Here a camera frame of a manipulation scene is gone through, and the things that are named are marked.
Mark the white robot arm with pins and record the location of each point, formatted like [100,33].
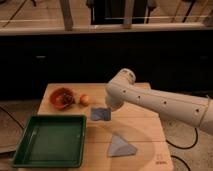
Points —
[192,110]

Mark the small orange fruit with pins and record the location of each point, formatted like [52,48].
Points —
[84,100]

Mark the orange bowl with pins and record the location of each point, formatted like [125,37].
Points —
[61,98]

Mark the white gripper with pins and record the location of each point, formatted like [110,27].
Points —
[113,103]

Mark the wooden rail frame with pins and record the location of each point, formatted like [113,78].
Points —
[21,17]

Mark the blue folded cloth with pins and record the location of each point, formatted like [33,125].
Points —
[120,147]

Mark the green plastic tray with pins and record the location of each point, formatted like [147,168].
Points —
[52,141]

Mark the blue sponge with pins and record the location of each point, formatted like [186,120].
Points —
[103,114]

